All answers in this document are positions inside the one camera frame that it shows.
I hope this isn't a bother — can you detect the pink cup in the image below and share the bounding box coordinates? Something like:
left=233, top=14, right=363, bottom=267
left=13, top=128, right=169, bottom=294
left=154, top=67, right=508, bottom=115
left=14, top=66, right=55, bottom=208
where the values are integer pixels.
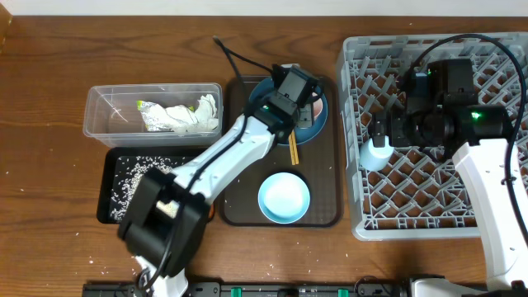
left=312, top=97, right=323, bottom=120

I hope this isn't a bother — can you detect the white paper wrapper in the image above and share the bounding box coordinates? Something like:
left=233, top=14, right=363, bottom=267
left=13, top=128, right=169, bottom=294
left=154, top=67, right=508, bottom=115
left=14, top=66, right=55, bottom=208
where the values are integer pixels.
left=166, top=94, right=219, bottom=133

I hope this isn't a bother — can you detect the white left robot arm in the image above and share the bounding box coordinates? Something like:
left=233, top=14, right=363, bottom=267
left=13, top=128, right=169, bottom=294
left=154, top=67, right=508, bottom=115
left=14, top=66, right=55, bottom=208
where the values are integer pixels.
left=118, top=104, right=301, bottom=296

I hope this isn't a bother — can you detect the light blue bowl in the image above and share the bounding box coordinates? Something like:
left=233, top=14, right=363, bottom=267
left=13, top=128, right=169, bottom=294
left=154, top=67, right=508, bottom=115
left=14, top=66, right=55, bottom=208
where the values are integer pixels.
left=257, top=172, right=311, bottom=224

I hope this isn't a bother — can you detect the clear plastic bin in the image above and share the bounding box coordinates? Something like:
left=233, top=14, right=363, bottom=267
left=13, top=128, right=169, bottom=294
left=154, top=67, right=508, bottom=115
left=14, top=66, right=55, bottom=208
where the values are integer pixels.
left=83, top=83, right=224, bottom=148

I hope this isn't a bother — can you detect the brown serving tray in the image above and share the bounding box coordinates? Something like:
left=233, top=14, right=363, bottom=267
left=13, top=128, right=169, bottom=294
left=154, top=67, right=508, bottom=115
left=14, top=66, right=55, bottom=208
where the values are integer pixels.
left=215, top=76, right=343, bottom=228

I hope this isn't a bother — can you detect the wooden chopstick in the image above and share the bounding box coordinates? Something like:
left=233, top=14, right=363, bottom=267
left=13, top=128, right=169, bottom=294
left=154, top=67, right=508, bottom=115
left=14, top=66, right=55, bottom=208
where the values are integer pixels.
left=288, top=131, right=297, bottom=165
left=292, top=131, right=299, bottom=165

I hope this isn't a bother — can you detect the green foil snack wrapper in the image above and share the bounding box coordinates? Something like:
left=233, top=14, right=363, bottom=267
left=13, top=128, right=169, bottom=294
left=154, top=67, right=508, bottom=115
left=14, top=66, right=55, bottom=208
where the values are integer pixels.
left=136, top=101, right=197, bottom=133

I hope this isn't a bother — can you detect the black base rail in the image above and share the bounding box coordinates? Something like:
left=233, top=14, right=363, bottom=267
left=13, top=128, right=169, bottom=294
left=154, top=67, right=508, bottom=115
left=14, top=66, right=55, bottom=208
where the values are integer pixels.
left=81, top=282, right=410, bottom=297

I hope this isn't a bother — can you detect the grey dishwasher rack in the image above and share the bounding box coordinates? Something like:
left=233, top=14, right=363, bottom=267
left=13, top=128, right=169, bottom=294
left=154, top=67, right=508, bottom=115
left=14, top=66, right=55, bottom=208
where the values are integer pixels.
left=337, top=32, right=527, bottom=241

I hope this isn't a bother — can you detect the black tray bin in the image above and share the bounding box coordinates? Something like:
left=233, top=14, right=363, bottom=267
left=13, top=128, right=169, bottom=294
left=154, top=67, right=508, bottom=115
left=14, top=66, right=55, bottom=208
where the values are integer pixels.
left=97, top=147, right=205, bottom=224

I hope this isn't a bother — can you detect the dark blue plate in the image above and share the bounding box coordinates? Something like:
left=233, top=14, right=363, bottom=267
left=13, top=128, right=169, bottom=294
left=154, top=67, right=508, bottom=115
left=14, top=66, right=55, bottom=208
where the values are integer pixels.
left=243, top=76, right=328, bottom=145

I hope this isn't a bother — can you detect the light blue cup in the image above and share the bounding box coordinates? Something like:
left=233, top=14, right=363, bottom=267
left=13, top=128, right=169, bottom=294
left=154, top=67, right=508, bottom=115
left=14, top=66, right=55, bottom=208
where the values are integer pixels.
left=359, top=136, right=394, bottom=172

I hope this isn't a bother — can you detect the pile of rice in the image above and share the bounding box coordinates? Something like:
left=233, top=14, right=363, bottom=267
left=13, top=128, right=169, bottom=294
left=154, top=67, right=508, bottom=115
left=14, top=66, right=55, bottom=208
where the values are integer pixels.
left=109, top=156, right=186, bottom=223

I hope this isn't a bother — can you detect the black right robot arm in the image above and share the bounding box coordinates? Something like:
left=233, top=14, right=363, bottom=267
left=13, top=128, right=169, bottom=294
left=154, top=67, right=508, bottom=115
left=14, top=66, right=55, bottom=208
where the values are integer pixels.
left=359, top=106, right=527, bottom=296

